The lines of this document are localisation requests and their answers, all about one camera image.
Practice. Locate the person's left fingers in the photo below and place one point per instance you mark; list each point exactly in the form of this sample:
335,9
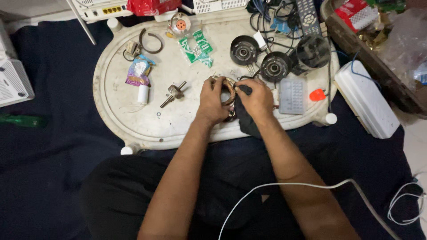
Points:
218,87

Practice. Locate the white router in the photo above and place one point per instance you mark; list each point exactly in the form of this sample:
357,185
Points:
103,10

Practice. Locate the orange plastic pick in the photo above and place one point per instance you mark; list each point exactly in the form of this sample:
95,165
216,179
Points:
317,95

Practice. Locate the small white adapter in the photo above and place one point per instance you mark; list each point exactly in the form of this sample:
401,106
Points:
260,40

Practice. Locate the person's left hand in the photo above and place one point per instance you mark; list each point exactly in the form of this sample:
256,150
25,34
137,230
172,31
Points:
210,103

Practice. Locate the black motor end cover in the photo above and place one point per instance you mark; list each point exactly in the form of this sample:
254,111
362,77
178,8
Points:
244,50
275,66

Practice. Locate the black cloth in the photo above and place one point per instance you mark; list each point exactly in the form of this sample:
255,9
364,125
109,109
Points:
245,116

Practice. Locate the white plastic basket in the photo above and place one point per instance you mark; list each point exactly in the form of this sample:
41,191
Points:
218,5

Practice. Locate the person's black trousers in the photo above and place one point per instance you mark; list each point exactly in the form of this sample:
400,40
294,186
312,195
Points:
123,200

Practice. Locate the white plastic box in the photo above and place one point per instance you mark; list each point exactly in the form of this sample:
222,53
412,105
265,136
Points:
367,98

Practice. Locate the black motor housing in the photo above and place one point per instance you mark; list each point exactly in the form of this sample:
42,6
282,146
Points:
308,55

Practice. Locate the white device casing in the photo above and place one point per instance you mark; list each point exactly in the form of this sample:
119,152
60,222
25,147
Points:
13,80

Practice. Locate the red plastic bag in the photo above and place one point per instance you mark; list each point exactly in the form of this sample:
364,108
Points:
151,6

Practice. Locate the small grey capacitor block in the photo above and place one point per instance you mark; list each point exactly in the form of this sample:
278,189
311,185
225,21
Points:
132,49

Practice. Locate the white oval plastic table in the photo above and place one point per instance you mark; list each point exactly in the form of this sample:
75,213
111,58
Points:
160,83

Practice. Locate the grey remote control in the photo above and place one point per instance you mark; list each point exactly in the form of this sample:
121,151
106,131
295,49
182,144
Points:
307,16

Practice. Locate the person's right hand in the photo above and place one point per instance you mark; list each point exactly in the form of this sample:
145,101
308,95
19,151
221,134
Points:
258,100

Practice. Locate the motor rotor with shaft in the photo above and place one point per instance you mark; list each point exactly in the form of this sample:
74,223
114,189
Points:
173,94

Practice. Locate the curved metal band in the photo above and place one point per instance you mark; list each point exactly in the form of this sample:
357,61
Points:
150,41

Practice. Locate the purple snack wrapper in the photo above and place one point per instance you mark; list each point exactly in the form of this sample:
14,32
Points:
138,72

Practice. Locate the dark blue floor mat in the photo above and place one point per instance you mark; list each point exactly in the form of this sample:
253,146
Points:
50,150

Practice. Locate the green plastic packet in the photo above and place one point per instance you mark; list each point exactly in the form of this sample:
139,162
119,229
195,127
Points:
196,49

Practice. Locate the white thread spool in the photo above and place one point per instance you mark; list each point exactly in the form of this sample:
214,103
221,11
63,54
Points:
143,94

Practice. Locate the grey keypad rubber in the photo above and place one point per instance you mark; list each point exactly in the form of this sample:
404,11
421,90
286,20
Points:
292,96

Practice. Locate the person's right fingers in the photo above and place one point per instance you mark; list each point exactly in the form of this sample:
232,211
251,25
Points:
245,87

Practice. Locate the wooden crate with clutter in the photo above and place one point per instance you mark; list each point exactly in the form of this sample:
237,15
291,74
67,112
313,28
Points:
380,43

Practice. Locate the copper wound motor stator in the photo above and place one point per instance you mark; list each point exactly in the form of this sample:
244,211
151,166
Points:
229,95

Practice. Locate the clear round lamp holder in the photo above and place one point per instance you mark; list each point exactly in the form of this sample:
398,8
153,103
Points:
179,24

